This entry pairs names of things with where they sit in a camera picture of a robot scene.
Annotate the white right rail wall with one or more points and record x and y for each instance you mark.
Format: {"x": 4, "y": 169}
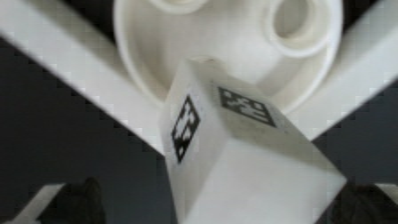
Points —
{"x": 363, "y": 73}

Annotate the white stool leg with tag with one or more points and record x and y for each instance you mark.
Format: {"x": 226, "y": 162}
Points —
{"x": 251, "y": 175}

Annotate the white rail wall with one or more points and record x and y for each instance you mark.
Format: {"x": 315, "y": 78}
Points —
{"x": 363, "y": 73}
{"x": 50, "y": 33}

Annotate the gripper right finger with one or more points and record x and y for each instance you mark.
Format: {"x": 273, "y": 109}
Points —
{"x": 367, "y": 204}

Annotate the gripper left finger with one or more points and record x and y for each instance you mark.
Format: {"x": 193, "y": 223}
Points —
{"x": 77, "y": 205}

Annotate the white round stool seat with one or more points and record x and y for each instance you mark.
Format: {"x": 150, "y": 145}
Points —
{"x": 271, "y": 37}

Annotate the white front rail wall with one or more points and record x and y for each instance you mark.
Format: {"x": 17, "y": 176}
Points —
{"x": 50, "y": 33}

